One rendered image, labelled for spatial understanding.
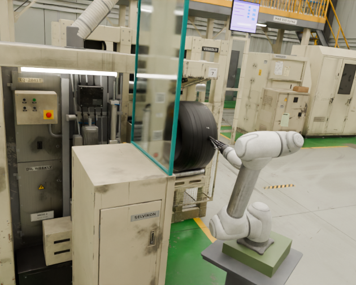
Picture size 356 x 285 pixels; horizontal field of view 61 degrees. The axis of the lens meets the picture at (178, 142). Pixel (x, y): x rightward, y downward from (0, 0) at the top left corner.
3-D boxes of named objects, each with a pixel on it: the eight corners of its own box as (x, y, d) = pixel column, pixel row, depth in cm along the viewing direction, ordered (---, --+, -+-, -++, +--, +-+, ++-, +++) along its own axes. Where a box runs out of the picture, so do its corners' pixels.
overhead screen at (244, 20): (229, 30, 578) (233, -2, 563) (228, 30, 583) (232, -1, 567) (255, 33, 602) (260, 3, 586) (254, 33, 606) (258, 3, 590)
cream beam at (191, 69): (157, 77, 246) (159, 58, 242) (145, 73, 267) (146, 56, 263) (218, 80, 275) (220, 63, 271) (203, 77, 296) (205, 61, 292)
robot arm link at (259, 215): (274, 241, 187) (280, 210, 180) (248, 245, 182) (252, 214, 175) (260, 225, 202) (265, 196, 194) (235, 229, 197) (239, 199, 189)
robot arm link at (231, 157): (226, 164, 210) (241, 158, 214) (239, 176, 197) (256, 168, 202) (225, 152, 204) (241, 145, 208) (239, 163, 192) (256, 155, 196)
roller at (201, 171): (168, 178, 241) (169, 173, 239) (165, 176, 244) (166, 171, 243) (205, 174, 257) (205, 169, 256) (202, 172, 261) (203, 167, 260)
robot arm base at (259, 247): (277, 238, 198) (278, 232, 196) (261, 256, 182) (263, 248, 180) (252, 227, 209) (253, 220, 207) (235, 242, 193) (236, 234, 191)
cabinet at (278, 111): (268, 149, 665) (278, 91, 629) (252, 141, 716) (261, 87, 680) (299, 147, 700) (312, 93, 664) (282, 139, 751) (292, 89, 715)
